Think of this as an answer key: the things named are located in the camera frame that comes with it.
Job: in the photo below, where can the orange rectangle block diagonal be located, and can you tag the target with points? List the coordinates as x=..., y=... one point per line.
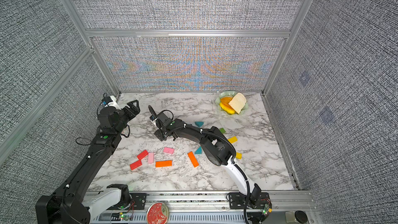
x=193, y=159

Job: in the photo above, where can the pink rectangle block upright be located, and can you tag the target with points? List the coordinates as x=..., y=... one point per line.
x=151, y=158

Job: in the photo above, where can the red rectangle block lower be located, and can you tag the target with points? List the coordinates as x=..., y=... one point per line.
x=136, y=165

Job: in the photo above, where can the green glass plate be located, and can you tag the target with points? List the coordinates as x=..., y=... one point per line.
x=231, y=93

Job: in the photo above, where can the teal triangle block far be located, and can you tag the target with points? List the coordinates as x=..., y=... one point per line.
x=199, y=123

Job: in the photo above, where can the teal triangle block near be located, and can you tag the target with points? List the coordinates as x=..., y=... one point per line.
x=198, y=151

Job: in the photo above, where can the teal triangle block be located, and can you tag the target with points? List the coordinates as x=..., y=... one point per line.
x=198, y=151
x=199, y=123

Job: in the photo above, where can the orange rectangle block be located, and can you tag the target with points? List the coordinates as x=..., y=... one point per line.
x=163, y=164

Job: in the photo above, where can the yellow rectangle block middle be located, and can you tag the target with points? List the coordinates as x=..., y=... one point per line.
x=238, y=155

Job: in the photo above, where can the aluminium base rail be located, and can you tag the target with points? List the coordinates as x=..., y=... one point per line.
x=278, y=200

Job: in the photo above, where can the red round tin lid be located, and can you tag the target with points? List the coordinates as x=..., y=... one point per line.
x=158, y=213

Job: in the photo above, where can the black knob on box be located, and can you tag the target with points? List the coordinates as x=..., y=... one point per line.
x=296, y=217

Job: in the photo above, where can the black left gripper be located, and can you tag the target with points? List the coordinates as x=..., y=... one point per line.
x=136, y=110

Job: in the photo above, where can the red rectangle block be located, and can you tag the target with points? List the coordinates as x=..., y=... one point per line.
x=142, y=155
x=136, y=165

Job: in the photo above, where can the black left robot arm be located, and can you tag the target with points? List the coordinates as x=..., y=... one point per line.
x=84, y=168

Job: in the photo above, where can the yellow rectangle block far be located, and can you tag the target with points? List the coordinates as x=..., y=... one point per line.
x=233, y=140

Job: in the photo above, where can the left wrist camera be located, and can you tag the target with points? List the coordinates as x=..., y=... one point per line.
x=110, y=101

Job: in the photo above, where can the pink rectangle block flat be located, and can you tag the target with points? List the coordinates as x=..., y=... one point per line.
x=168, y=150

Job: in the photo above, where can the orange round food toy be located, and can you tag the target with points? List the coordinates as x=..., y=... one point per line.
x=226, y=100

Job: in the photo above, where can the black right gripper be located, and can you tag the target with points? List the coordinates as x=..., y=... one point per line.
x=159, y=135

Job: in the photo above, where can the yellow rectangle block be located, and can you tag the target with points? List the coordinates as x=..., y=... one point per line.
x=238, y=155
x=233, y=140

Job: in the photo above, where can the red rectangle block upper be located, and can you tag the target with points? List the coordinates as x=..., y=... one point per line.
x=142, y=155

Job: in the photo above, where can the beige bread slice toy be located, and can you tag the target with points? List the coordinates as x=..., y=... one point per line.
x=238, y=102

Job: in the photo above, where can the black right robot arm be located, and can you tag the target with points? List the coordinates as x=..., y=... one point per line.
x=218, y=150

